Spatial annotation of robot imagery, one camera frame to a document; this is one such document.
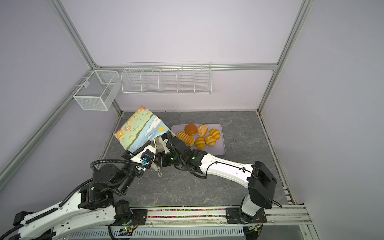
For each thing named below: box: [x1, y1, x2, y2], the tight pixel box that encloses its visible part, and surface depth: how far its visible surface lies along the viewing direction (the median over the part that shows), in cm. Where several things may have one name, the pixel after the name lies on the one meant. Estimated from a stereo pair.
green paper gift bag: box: [113, 106, 170, 153], surface depth 71 cm
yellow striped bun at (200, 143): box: [195, 137, 206, 150], surface depth 100 cm
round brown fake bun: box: [184, 124, 197, 136], surface depth 107 cm
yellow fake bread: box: [209, 128, 221, 141], surface depth 104 cm
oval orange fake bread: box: [198, 124, 208, 138], surface depth 106 cm
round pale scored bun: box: [205, 135, 216, 147], surface depth 101 cm
